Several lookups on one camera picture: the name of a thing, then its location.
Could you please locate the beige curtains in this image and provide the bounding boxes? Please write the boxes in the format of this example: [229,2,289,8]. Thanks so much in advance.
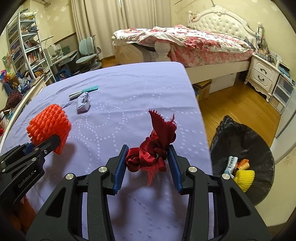
[70,0,173,62]

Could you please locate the white bed with tufted headboard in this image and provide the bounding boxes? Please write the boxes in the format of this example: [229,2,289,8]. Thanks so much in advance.
[112,5,264,93]

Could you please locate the white nightstand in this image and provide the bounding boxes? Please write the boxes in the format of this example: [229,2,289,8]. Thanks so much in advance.
[244,54,281,102]

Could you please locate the colourful pinwheel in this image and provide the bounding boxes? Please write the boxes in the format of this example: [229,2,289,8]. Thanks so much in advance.
[0,70,14,84]

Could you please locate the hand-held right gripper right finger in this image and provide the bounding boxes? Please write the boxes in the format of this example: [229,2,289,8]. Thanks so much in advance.
[168,144,272,241]

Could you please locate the crumpled white wrapper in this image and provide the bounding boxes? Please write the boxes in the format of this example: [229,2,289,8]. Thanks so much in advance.
[76,91,90,114]

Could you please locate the bin with black bag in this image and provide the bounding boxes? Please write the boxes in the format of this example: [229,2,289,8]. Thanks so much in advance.
[210,115,275,206]

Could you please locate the yellow foam fruit net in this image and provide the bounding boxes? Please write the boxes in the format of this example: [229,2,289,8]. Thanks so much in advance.
[232,169,255,193]

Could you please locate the floral duvet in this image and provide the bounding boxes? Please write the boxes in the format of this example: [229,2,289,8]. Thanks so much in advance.
[112,26,253,67]

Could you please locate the blue plastic basket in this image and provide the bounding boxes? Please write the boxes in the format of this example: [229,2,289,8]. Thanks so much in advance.
[3,82,14,95]

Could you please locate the dark red ribbon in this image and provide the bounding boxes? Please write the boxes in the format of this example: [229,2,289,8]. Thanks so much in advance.
[125,109,178,187]

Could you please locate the orange clothing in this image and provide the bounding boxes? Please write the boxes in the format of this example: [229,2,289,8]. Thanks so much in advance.
[7,196,38,234]

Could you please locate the grey white toothpaste tube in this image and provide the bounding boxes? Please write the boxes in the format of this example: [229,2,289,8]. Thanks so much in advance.
[223,156,238,179]

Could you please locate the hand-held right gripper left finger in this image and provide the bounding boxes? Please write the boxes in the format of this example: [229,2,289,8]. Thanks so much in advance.
[25,144,129,241]

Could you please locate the dark maroon fuzzy bundle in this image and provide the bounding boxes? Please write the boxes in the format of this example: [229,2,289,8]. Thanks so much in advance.
[1,90,23,112]

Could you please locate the small orange bottle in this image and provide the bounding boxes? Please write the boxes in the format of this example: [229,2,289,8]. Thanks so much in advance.
[236,159,250,173]

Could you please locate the clear plastic drawer unit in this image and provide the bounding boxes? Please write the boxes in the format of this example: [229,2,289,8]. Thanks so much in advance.
[269,74,295,115]

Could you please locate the pale blue office chair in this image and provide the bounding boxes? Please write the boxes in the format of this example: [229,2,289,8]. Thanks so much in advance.
[76,35,102,71]

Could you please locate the purple bedspread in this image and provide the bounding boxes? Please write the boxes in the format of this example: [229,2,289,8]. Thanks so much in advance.
[0,61,213,241]

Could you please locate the grey study desk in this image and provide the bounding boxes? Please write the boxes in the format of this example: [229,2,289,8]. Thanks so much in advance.
[44,50,79,81]

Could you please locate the orange foam fruit net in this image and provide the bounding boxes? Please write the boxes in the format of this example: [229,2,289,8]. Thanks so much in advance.
[26,104,72,155]

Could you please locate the white carved bed frame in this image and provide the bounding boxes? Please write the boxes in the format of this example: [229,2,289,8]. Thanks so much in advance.
[0,79,47,144]

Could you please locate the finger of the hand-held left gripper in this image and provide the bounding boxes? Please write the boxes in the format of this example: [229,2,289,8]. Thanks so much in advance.
[25,135,61,162]
[0,142,35,165]

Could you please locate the white bookshelf with books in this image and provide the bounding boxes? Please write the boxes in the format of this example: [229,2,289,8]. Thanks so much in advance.
[6,10,56,84]

